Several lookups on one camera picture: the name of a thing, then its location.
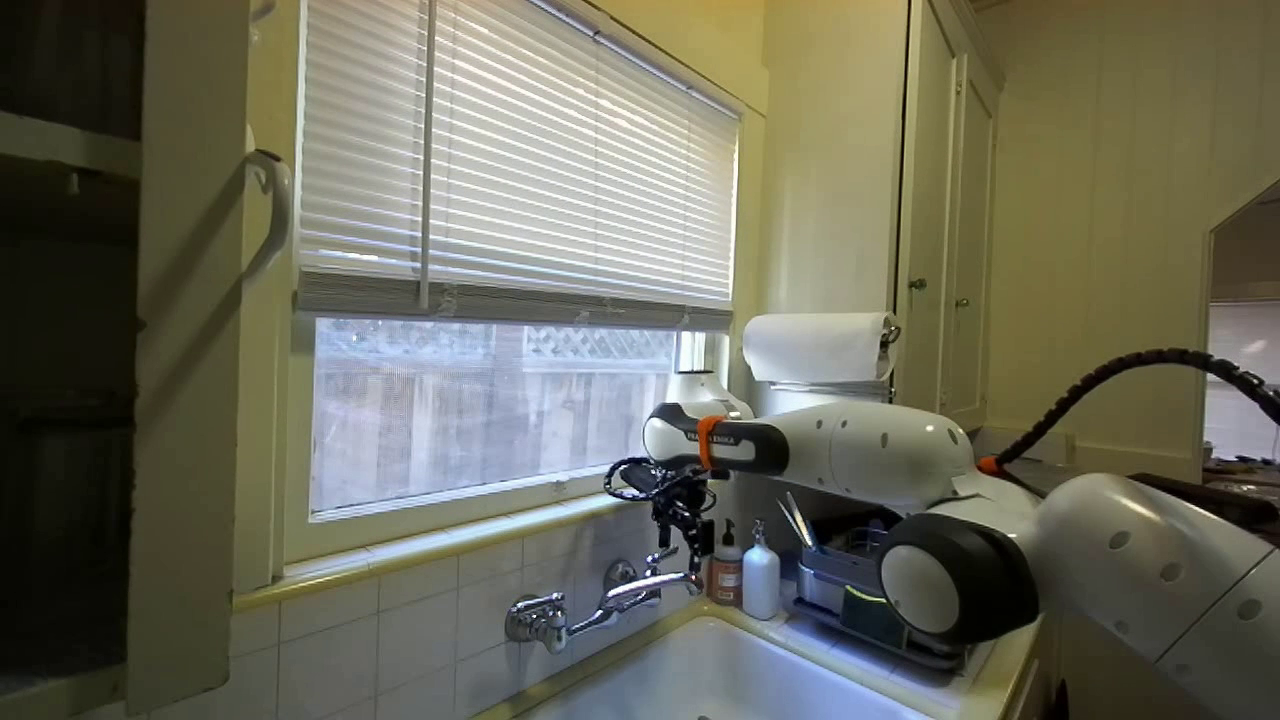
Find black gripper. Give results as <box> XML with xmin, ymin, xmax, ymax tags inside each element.
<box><xmin>647</xmin><ymin>459</ymin><xmax>719</xmax><ymax>567</ymax></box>

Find chrome faucet spout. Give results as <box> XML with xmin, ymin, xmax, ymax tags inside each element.
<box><xmin>584</xmin><ymin>567</ymin><xmax>699</xmax><ymax>637</ymax></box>

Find chrome lever tap handle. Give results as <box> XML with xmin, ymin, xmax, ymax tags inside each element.
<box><xmin>604</xmin><ymin>554</ymin><xmax>647</xmax><ymax>601</ymax></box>

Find dark open shelf unit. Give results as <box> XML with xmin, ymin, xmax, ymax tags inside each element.
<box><xmin>0</xmin><ymin>0</ymin><xmax>149</xmax><ymax>706</ymax></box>

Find amber soap bottle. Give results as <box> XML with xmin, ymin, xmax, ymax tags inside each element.
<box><xmin>704</xmin><ymin>515</ymin><xmax>748</xmax><ymax>614</ymax></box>

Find white pump soap bottle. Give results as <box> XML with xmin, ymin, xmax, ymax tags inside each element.
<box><xmin>737</xmin><ymin>521</ymin><xmax>786</xmax><ymax>625</ymax></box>

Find pale thin utensil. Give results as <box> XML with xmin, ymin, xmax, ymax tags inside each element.
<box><xmin>775</xmin><ymin>488</ymin><xmax>824</xmax><ymax>554</ymax></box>

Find white ceramic sink basin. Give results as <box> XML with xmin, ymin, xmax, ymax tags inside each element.
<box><xmin>506</xmin><ymin>605</ymin><xmax>948</xmax><ymax>720</ymax></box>

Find black dish rack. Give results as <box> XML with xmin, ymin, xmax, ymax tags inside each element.
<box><xmin>786</xmin><ymin>509</ymin><xmax>968</xmax><ymax>675</ymax></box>

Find white paper towel roll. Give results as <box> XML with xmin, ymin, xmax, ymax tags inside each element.
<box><xmin>740</xmin><ymin>310</ymin><xmax>903</xmax><ymax>396</ymax></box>

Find tall cream cabinet doors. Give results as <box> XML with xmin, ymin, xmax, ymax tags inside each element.
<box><xmin>890</xmin><ymin>0</ymin><xmax>1008</xmax><ymax>431</ymax></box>

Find white window blind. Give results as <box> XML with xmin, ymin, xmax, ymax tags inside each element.
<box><xmin>293</xmin><ymin>0</ymin><xmax>745</xmax><ymax>334</ymax></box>

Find blind tilt wand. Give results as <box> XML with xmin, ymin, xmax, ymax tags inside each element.
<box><xmin>416</xmin><ymin>0</ymin><xmax>437</xmax><ymax>311</ymax></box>

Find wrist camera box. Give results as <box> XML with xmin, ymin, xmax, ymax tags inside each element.
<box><xmin>600</xmin><ymin>452</ymin><xmax>671</xmax><ymax>509</ymax></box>

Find chrome wall faucet body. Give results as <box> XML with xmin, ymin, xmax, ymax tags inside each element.
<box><xmin>498</xmin><ymin>558</ymin><xmax>650</xmax><ymax>655</ymax></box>

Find window with cream frame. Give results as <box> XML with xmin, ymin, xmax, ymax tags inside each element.
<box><xmin>271</xmin><ymin>0</ymin><xmax>750</xmax><ymax>574</ymax></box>

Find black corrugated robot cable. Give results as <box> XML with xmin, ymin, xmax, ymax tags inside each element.
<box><xmin>978</xmin><ymin>346</ymin><xmax>1280</xmax><ymax>474</ymax></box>

